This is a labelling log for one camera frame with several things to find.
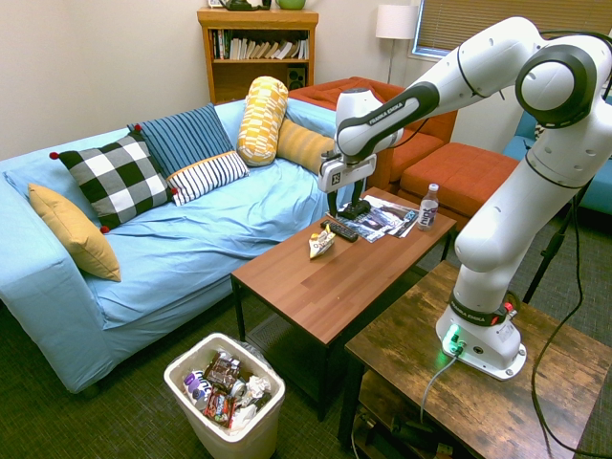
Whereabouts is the black TV remote control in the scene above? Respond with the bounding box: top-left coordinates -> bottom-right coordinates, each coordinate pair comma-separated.
319,219 -> 360,244

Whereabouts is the light blue covered sofa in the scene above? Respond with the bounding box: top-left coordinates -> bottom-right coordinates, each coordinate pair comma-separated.
0,98 -> 365,395

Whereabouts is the black game controller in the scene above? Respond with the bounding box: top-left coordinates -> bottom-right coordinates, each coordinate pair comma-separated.
337,199 -> 373,221

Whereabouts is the magazine beneath the pile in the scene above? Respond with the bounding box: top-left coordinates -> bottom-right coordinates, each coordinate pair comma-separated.
389,208 -> 421,240

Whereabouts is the teal chair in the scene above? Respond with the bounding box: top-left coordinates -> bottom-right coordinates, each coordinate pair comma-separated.
502,93 -> 612,216

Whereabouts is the plain mustard yellow pillow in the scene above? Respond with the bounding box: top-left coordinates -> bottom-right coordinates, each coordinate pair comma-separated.
27,183 -> 122,283

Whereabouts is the purple label hint bottle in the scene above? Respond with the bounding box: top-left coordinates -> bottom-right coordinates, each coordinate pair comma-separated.
184,370 -> 214,408

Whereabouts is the power strip under table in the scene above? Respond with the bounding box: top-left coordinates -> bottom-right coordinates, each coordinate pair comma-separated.
351,409 -> 456,459

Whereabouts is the red snack wrapper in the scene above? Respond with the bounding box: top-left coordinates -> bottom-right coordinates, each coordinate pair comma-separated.
203,386 -> 237,428

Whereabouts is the reddish wood coffee table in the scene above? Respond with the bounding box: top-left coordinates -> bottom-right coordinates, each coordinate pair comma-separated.
230,186 -> 458,423

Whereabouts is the white navy striped pillow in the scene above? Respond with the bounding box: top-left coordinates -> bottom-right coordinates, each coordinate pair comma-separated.
165,150 -> 251,208

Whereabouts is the blue striped pillow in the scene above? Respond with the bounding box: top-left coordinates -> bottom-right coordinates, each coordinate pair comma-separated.
126,102 -> 236,180

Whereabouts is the black camera tripod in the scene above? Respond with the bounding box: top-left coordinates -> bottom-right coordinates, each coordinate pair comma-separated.
522,181 -> 595,305

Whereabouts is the grey base cable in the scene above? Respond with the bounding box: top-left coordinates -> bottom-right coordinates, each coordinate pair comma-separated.
419,354 -> 461,425

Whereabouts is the white plastic trash bin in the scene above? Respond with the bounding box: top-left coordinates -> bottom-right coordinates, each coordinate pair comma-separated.
163,332 -> 287,459

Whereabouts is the yellow striped pillow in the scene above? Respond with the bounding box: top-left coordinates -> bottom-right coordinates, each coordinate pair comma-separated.
275,118 -> 337,176

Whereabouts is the yellow white chip bag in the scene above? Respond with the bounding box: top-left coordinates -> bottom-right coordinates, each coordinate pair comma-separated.
308,224 -> 337,260

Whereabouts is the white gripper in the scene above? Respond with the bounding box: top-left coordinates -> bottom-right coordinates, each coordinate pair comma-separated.
317,152 -> 378,219

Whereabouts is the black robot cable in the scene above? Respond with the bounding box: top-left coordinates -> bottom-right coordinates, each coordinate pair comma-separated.
529,29 -> 612,454

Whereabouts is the brown snack wrapper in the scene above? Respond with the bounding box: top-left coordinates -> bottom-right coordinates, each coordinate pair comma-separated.
204,352 -> 242,391

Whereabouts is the row of books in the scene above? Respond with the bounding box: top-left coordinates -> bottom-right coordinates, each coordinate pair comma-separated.
211,29 -> 311,62

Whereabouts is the yellow white patterned bolster pillow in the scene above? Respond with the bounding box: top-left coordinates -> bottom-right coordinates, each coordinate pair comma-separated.
235,76 -> 290,168

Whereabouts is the floor vent grille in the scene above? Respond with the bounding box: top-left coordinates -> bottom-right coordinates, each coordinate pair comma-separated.
245,313 -> 289,356

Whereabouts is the white shade floor lamp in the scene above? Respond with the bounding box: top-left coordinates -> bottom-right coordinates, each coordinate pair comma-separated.
375,4 -> 421,85

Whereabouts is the magazine with dark portrait cover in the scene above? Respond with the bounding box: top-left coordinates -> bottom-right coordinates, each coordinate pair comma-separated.
326,193 -> 405,244

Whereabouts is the orange ottoman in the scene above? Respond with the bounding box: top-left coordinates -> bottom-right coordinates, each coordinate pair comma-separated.
398,142 -> 520,233

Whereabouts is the window with wooden blinds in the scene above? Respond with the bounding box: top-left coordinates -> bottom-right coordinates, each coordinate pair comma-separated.
412,0 -> 612,59

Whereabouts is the clear plastic hint water bottle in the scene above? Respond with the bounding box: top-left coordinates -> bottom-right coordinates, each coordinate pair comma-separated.
417,183 -> 441,233

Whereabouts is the black object on shelf top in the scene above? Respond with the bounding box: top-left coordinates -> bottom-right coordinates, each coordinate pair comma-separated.
219,0 -> 273,11

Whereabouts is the rustic dark wood robot table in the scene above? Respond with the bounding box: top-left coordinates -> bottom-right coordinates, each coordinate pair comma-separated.
337,260 -> 612,459

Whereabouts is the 425 Business magazine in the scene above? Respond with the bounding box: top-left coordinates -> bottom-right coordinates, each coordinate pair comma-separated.
367,199 -> 418,239

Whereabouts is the crumpled white paper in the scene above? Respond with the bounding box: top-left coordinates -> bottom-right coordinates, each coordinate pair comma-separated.
245,375 -> 273,401

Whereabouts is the orange armchair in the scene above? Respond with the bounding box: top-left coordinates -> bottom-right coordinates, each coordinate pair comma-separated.
288,76 -> 459,193

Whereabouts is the black white checkered pillow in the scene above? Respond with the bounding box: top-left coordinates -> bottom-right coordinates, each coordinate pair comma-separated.
49,129 -> 180,235

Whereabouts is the wooden bookshelf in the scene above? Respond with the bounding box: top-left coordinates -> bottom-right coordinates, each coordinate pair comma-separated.
196,8 -> 320,105

